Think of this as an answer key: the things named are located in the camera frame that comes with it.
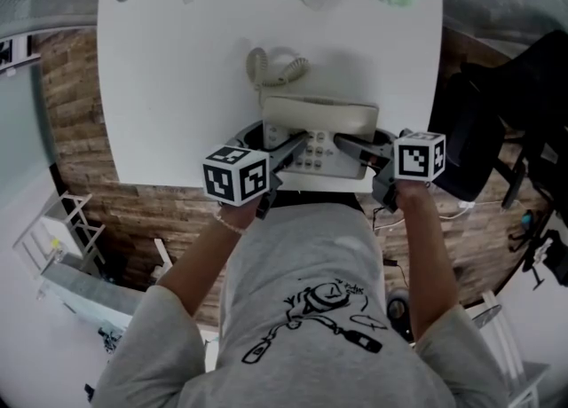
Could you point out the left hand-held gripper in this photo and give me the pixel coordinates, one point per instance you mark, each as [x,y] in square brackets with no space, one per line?
[235,180]

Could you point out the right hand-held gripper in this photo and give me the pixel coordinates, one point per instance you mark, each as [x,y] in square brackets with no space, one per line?
[419,158]

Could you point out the white telephone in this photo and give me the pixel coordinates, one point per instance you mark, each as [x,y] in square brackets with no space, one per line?
[319,113]

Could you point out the person's left forearm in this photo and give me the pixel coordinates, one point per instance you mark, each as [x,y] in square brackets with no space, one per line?
[199,264]

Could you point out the person's right forearm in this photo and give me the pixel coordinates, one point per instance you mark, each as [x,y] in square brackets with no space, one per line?
[426,264]

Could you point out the white desk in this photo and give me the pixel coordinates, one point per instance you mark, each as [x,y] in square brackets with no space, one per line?
[177,87]

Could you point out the black office chair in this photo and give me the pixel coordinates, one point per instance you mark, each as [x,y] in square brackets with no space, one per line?
[546,162]
[479,131]

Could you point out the grey printed t-shirt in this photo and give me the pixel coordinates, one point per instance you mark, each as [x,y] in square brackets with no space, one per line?
[302,264]

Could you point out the small teal object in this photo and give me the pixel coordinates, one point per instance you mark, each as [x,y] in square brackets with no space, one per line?
[526,218]

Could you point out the black equipment stand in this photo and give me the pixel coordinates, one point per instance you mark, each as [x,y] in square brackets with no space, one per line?
[557,255]

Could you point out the grey glass table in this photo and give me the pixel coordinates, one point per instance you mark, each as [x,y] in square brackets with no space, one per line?
[89,286]

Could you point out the white shelf rack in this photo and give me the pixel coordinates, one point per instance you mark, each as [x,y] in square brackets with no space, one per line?
[53,231]

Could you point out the small yellow object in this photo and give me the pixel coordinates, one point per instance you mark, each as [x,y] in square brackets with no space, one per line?
[54,244]

